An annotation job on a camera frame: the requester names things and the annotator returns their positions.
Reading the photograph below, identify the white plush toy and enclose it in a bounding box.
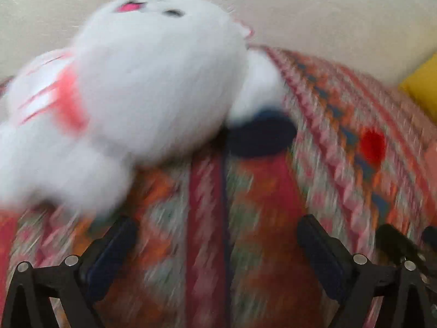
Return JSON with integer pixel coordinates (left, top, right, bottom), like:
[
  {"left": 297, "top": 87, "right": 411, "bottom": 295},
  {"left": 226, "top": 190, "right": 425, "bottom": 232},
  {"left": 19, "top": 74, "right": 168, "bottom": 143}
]
[{"left": 0, "top": 0, "right": 287, "bottom": 219}]

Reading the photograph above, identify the dark round plush pad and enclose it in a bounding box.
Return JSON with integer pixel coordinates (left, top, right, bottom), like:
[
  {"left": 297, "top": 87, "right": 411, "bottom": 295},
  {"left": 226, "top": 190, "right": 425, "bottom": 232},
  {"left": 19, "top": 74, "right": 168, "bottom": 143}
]
[{"left": 225, "top": 109, "right": 297, "bottom": 159}]

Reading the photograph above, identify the yellow cushion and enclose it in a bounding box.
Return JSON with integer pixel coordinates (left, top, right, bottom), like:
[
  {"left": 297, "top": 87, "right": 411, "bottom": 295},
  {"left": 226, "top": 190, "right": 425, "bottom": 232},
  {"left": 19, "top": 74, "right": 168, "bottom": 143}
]
[{"left": 399, "top": 53, "right": 437, "bottom": 124}]

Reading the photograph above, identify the patterned red blanket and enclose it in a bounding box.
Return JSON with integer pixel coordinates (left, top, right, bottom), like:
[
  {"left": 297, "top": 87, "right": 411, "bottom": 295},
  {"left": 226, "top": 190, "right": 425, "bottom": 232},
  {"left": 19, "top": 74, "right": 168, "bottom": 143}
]
[{"left": 0, "top": 46, "right": 437, "bottom": 328}]

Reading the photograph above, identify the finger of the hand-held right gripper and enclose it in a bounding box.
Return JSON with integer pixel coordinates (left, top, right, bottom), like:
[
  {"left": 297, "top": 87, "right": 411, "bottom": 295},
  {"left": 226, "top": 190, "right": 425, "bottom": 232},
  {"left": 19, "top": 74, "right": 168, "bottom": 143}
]
[{"left": 376, "top": 224, "right": 437, "bottom": 301}]

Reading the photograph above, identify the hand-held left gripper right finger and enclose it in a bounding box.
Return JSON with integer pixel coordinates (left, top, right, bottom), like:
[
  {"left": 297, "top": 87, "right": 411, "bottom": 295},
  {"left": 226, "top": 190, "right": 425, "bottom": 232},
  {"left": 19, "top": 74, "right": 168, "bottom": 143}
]
[{"left": 296, "top": 215, "right": 437, "bottom": 328}]

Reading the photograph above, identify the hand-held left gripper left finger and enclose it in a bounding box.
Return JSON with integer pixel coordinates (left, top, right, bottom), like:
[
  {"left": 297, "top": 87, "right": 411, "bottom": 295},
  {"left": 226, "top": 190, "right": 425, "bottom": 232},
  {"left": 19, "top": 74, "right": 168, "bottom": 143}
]
[{"left": 0, "top": 216, "right": 139, "bottom": 328}]

